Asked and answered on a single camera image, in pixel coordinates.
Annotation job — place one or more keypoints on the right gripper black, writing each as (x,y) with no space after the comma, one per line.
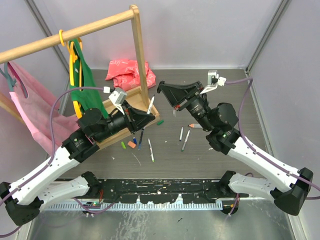
(176,94)

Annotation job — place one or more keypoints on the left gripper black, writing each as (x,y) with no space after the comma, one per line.
(135,120)

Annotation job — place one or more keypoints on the white pen black tip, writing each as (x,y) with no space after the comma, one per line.
(150,104)

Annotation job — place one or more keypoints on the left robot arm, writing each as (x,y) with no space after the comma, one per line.
(25,198)

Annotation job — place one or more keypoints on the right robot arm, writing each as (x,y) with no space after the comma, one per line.
(286,186)

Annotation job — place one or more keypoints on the blue pen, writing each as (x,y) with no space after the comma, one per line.
(141,138)

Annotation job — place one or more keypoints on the white pen green tip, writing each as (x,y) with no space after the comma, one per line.
(151,151)

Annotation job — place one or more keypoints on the short white pen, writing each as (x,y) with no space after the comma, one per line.
(181,133)

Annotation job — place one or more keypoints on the long white green pen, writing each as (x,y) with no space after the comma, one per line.
(185,140)

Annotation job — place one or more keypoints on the orange eraser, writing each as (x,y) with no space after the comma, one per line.
(131,144)

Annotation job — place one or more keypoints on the grey pencil orange tip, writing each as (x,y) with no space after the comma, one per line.
(195,126)

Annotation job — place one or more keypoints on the red patterned cloth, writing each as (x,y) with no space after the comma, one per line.
(124,73)

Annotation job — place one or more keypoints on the green tank top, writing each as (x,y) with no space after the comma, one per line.
(88,98)

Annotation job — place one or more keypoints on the yellow plastic hanger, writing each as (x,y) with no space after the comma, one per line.
(73,57)

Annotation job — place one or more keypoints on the pink shirt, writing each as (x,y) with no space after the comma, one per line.
(35,111)

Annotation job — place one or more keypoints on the grey blue hanger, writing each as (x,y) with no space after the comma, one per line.
(12,78)

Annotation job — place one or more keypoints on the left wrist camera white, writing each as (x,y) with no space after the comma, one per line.
(117,97)

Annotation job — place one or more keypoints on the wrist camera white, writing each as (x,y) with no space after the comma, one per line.
(214,80)
(117,97)

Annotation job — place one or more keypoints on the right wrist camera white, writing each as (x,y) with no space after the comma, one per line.
(214,80)

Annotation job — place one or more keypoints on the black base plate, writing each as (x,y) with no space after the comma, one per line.
(159,191)

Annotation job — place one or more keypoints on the white cable duct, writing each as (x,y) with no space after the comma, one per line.
(176,206)

